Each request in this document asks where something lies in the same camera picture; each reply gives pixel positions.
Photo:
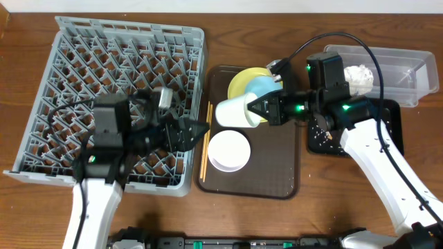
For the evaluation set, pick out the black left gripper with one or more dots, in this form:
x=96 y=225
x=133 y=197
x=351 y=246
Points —
x=169 y=137

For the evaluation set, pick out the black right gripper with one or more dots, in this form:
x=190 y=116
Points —
x=275 y=116

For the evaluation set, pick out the light blue bowl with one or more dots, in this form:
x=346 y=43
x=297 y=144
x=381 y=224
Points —
x=262 y=85

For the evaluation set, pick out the white cup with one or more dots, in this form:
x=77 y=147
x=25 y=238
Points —
x=234 y=112

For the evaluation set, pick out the yellow plate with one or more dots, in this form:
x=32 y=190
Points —
x=238 y=83

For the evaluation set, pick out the white paper napkin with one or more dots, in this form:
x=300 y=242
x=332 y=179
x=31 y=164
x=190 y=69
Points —
x=360 y=79

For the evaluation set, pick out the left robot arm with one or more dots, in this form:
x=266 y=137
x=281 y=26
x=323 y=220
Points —
x=128 y=127

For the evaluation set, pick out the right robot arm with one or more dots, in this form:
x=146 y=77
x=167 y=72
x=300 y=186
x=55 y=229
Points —
x=414 y=211

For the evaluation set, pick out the spilled rice food waste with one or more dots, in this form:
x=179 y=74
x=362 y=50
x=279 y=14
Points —
x=319 y=138

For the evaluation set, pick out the black waste tray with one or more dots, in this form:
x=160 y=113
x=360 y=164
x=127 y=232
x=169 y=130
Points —
x=392 y=119

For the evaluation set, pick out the right wooden chopstick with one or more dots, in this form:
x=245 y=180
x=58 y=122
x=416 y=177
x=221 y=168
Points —
x=207 y=147

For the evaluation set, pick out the wooden chopstick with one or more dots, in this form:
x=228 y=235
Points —
x=207 y=147
x=205 y=144

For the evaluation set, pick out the left wooden chopstick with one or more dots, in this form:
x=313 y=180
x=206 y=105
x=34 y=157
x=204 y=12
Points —
x=205 y=144

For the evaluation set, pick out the brown serving tray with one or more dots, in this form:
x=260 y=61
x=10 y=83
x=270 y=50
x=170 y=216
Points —
x=272 y=171

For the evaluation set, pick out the grey plastic dish rack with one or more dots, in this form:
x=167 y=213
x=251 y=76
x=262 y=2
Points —
x=96 y=57

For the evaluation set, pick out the clear plastic bin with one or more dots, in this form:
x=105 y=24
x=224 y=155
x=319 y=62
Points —
x=408 y=75

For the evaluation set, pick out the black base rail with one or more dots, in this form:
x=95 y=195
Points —
x=133 y=237

